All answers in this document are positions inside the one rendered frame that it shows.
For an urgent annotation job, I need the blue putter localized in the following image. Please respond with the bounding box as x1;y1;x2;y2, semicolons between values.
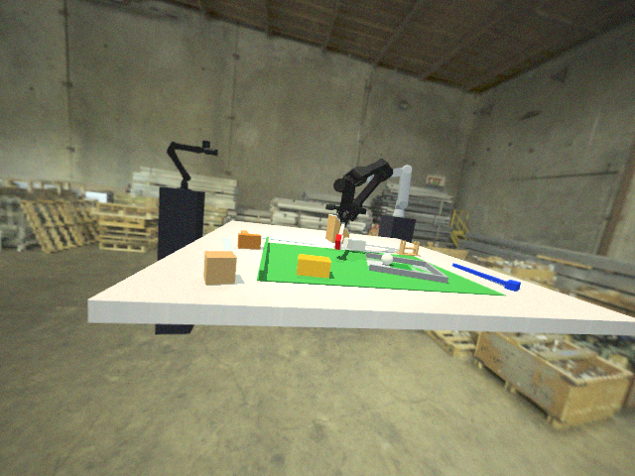
452;263;521;292

